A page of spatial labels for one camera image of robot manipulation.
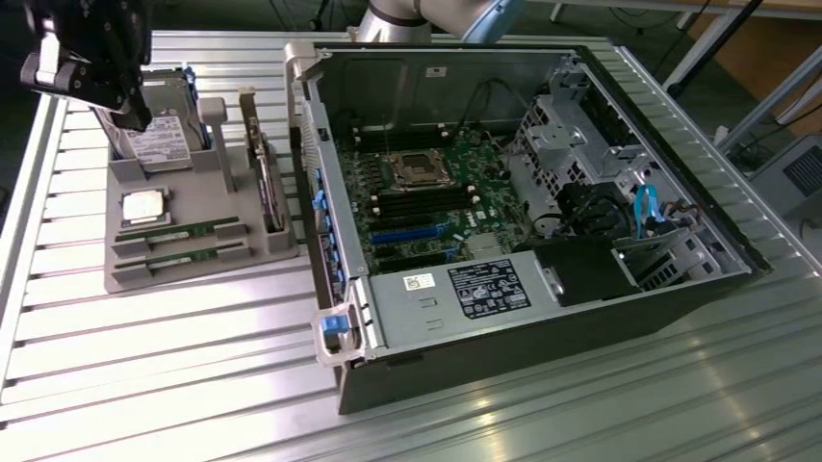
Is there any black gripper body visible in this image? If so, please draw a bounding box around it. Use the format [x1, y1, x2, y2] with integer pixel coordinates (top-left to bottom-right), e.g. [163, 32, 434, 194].
[25, 0, 154, 81]

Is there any green RAM stick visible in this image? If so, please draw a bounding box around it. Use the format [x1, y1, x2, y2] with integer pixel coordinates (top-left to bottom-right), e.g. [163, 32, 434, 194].
[115, 243, 252, 271]
[118, 217, 241, 243]

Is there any black RAM slot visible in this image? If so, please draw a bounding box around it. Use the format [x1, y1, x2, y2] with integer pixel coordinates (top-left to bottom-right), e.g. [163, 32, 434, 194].
[356, 131, 452, 150]
[354, 121, 450, 139]
[384, 199, 485, 218]
[374, 179, 477, 197]
[380, 192, 482, 211]
[377, 186, 481, 204]

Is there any silver hard disk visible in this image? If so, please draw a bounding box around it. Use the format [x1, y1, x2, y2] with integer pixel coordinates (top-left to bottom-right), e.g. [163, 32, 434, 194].
[89, 66, 213, 173]

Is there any silver CPU chip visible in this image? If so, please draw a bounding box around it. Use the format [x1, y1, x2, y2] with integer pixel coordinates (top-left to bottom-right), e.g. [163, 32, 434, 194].
[121, 190, 175, 225]

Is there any grey parts rack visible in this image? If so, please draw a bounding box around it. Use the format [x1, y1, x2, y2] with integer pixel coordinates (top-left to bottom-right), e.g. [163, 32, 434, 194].
[102, 64, 305, 295]

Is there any graphics card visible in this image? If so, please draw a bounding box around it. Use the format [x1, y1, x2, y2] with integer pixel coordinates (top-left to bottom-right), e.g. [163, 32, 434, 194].
[237, 86, 290, 238]

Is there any CPU socket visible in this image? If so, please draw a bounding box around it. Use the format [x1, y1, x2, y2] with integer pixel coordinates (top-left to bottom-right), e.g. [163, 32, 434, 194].
[382, 147, 453, 191]

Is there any blue expansion slot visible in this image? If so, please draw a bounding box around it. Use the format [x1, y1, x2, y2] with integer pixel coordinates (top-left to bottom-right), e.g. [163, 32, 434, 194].
[368, 219, 452, 244]

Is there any black expansion slot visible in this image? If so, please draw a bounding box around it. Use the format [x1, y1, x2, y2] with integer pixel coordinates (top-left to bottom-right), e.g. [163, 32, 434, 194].
[374, 244, 454, 264]
[378, 256, 456, 274]

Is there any green motherboard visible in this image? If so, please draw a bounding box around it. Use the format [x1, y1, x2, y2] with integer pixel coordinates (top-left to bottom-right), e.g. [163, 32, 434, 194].
[337, 128, 542, 276]

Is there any blue case latch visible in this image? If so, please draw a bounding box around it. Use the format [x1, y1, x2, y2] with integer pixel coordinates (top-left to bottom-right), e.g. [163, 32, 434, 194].
[318, 312, 350, 339]

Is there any grey power supply unit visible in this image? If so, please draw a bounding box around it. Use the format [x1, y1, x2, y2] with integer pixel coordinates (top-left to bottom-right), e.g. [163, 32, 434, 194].
[364, 249, 562, 351]

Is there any black power supply label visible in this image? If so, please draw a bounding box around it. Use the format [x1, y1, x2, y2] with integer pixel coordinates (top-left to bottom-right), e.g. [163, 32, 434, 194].
[446, 257, 537, 321]

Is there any metal disk bay cage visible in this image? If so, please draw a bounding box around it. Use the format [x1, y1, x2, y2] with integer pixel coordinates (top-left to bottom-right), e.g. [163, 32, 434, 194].
[510, 93, 645, 204]

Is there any black plastic shroud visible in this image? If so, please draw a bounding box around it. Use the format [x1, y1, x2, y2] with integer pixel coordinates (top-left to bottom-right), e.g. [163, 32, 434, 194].
[532, 234, 645, 308]

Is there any black open PC case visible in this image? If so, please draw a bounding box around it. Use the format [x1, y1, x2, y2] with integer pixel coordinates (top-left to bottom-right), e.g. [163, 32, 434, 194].
[282, 40, 773, 416]

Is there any wooden desk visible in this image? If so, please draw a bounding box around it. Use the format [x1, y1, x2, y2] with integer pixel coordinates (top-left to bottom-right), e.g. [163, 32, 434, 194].
[665, 0, 822, 103]

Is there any grey computer tower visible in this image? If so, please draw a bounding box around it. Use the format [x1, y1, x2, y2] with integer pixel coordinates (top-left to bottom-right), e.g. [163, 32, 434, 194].
[747, 133, 822, 228]

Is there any grey case handle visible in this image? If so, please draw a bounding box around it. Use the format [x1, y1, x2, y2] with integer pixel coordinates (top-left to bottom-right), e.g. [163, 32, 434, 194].
[312, 302, 372, 370]
[282, 41, 333, 129]

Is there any black wire bundle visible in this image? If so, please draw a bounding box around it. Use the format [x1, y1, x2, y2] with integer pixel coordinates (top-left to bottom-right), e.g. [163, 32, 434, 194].
[553, 185, 637, 240]

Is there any blue SATA wire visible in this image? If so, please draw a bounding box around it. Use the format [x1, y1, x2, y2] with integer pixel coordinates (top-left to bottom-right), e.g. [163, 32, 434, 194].
[632, 183, 671, 241]

